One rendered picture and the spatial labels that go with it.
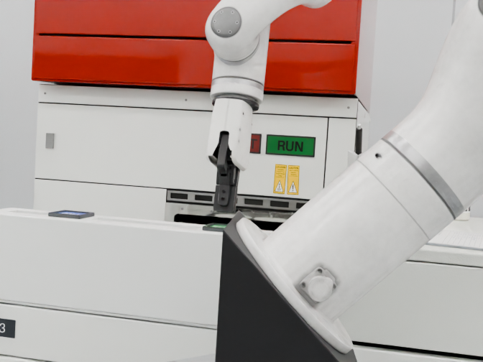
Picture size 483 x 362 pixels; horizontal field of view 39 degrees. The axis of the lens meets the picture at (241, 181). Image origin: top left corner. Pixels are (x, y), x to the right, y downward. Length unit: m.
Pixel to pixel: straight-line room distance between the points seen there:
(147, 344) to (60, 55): 0.90
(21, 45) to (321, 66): 2.29
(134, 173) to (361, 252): 1.08
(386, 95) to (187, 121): 1.56
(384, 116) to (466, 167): 2.37
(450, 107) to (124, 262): 0.57
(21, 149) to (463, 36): 3.03
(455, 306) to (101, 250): 0.53
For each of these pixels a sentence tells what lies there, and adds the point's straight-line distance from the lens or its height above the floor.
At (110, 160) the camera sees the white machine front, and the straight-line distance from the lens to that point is 1.76.
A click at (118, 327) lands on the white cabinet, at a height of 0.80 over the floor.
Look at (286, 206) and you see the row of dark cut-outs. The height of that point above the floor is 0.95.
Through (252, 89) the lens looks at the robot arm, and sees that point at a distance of 1.07.
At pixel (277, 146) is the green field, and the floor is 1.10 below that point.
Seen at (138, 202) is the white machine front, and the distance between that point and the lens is 1.74.
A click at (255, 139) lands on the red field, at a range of 1.64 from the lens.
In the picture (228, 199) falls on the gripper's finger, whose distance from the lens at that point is 1.05.
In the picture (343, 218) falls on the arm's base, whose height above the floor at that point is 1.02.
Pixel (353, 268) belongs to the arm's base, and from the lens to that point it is 0.73.
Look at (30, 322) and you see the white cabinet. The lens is 1.17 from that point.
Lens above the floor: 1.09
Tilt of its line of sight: 3 degrees down
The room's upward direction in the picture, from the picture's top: 4 degrees clockwise
